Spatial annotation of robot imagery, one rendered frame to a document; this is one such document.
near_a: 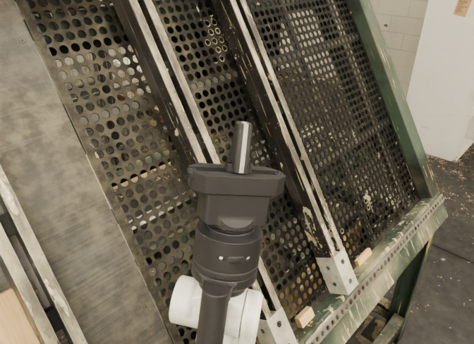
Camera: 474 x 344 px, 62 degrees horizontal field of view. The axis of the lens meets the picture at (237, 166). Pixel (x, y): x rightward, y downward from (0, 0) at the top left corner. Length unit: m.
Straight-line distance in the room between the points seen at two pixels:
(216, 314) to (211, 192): 0.15
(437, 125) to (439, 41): 0.77
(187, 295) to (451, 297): 2.32
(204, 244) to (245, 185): 0.09
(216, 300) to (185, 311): 0.08
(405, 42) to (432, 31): 1.64
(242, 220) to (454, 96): 3.67
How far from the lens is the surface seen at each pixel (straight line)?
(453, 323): 2.62
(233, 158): 0.48
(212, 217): 0.48
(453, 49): 4.00
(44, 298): 0.82
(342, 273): 1.25
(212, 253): 0.49
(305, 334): 1.18
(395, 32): 5.68
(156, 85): 0.97
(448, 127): 4.17
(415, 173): 1.80
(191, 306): 0.55
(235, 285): 0.51
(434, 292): 2.75
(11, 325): 0.84
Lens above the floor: 1.84
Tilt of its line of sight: 30 degrees down
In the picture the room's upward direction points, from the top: straight up
